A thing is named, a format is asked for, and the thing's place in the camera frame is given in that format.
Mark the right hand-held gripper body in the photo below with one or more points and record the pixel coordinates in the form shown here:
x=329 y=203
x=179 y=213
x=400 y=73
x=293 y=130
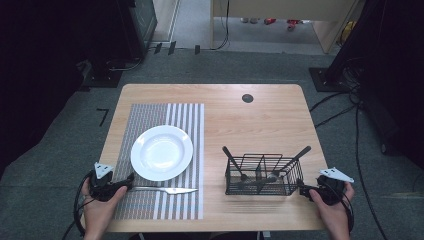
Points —
x=331 y=193

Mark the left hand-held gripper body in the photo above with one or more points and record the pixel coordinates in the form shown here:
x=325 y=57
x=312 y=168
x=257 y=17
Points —
x=101 y=190

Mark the silver table knife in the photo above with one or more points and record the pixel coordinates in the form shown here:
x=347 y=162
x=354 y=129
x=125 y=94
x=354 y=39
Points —
x=170 y=190

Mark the person's left hand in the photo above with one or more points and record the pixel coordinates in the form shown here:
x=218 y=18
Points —
x=98 y=213

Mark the person's right hand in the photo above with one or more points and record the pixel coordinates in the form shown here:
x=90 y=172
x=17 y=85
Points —
x=335 y=216

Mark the white round plate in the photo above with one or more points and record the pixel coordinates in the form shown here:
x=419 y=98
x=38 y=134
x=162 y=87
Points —
x=161 y=153

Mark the striped grey placemat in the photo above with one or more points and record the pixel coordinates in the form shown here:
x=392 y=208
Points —
x=180 y=113

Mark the black stand base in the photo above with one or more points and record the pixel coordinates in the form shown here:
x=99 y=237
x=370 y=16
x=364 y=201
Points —
x=100 y=78
x=325 y=80

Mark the round black table grommet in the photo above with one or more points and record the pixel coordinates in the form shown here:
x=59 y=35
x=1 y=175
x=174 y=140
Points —
x=247 y=98

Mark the dark cabinet with glass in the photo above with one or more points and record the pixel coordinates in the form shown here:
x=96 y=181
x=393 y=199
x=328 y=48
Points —
x=145 y=23

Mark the red tool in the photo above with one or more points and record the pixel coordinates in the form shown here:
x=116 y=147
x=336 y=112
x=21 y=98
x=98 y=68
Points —
x=293 y=24

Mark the light wooden desk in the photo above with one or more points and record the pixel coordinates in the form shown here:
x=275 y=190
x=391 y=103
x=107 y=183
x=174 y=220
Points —
x=283 y=8

